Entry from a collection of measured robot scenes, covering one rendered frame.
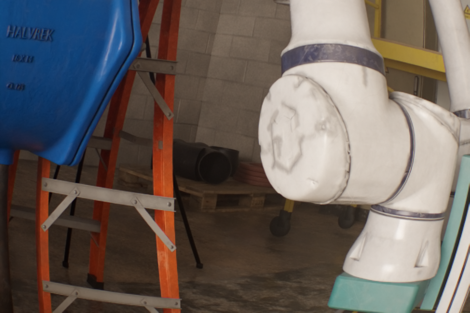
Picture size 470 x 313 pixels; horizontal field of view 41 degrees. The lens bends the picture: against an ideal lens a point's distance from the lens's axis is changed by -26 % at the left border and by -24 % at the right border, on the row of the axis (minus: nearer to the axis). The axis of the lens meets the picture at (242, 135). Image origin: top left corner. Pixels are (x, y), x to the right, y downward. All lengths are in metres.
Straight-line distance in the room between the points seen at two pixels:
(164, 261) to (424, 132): 1.10
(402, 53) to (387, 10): 1.43
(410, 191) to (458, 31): 0.80
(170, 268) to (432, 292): 0.94
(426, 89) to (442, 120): 4.34
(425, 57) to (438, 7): 2.23
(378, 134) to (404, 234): 0.18
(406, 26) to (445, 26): 3.63
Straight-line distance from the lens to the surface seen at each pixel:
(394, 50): 4.14
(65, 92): 1.38
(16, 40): 1.25
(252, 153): 6.52
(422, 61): 4.03
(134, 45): 1.41
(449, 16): 1.78
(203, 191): 4.92
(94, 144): 2.23
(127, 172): 5.37
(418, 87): 5.29
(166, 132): 1.93
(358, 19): 1.03
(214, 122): 6.78
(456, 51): 1.76
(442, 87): 5.10
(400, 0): 5.46
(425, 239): 1.09
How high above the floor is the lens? 0.79
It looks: 3 degrees down
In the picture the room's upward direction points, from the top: 10 degrees clockwise
